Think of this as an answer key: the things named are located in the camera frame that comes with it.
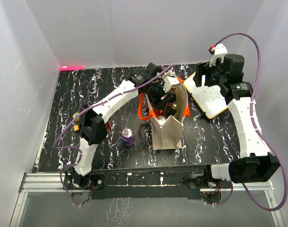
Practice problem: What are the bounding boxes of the purple soda can front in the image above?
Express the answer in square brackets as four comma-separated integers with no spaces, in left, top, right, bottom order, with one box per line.
[121,127,135,147]

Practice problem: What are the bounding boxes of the green glass bottle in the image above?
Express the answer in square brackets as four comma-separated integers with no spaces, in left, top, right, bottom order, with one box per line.
[168,103,178,118]

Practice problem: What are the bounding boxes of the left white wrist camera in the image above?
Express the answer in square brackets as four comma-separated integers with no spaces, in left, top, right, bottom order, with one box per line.
[162,71,180,93]

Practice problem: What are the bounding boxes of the beige canvas bag orange handles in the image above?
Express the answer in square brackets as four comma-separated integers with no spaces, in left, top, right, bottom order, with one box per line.
[138,70,190,150]

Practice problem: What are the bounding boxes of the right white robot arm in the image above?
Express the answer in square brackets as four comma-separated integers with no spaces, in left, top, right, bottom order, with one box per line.
[194,53,280,188]

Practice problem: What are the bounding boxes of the red cola can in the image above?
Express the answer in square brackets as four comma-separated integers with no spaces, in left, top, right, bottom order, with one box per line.
[153,108,166,117]
[105,121,112,133]

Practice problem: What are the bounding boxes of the white board wooden frame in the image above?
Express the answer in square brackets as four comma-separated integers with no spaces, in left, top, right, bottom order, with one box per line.
[183,72,228,119]

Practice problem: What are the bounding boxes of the red cola can back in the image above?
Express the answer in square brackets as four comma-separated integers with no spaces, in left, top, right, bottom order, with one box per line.
[153,108,166,117]

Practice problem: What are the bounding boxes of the purple soda can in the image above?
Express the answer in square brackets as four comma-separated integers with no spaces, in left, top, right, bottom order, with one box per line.
[157,115,167,126]
[121,127,135,147]

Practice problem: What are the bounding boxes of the yellow bow-shaped sponge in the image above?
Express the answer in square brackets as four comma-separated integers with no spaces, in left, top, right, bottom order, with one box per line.
[73,125,80,131]

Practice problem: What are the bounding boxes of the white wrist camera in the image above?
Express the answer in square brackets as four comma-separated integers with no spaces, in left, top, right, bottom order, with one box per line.
[209,43,228,67]
[162,71,180,93]

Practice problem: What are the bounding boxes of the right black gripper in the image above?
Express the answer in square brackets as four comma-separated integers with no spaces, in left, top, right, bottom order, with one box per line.
[194,58,227,87]

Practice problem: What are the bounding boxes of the pink marker strip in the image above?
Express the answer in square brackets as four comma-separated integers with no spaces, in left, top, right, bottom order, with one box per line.
[60,66,83,71]

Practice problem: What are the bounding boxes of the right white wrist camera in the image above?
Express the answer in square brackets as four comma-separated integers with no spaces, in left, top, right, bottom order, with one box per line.
[209,43,228,67]

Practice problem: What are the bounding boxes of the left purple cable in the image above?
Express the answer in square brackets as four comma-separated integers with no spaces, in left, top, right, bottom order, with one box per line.
[53,64,175,206]

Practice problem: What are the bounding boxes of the purple cable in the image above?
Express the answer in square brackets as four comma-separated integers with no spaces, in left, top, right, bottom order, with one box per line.
[212,33,288,211]
[53,64,175,206]

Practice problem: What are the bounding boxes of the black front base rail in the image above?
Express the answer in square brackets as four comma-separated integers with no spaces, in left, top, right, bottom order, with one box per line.
[60,165,233,200]

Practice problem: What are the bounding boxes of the glass cola bottle red cap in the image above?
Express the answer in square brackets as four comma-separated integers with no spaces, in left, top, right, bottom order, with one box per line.
[165,87,176,112]

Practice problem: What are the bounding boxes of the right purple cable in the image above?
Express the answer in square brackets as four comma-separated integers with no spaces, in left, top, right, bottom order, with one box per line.
[212,33,288,211]

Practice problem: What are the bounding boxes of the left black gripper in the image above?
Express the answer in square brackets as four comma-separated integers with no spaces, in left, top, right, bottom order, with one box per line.
[146,80,172,110]

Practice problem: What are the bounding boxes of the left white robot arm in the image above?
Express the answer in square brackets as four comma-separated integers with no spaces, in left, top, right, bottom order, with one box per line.
[70,63,179,189]

